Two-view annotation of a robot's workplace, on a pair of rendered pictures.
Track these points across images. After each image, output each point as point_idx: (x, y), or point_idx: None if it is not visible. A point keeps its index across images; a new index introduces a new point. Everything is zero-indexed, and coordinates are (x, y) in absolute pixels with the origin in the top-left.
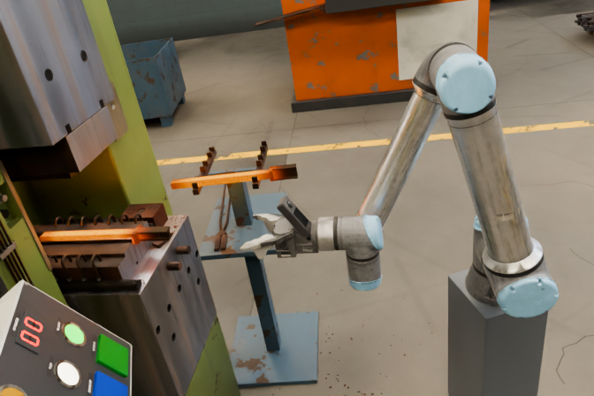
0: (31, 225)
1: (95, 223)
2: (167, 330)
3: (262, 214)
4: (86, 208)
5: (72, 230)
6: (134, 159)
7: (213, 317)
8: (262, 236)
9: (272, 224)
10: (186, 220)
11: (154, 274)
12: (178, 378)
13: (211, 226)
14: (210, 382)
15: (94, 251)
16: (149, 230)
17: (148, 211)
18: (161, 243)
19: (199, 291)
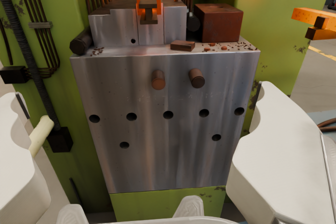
0: None
1: None
2: (114, 131)
3: (283, 98)
4: (216, 3)
5: None
6: None
7: (217, 183)
8: (17, 153)
9: (230, 187)
10: (248, 54)
11: (116, 60)
12: (113, 177)
13: (316, 115)
14: (169, 213)
15: (122, 2)
16: None
17: (216, 9)
18: (175, 45)
19: (209, 146)
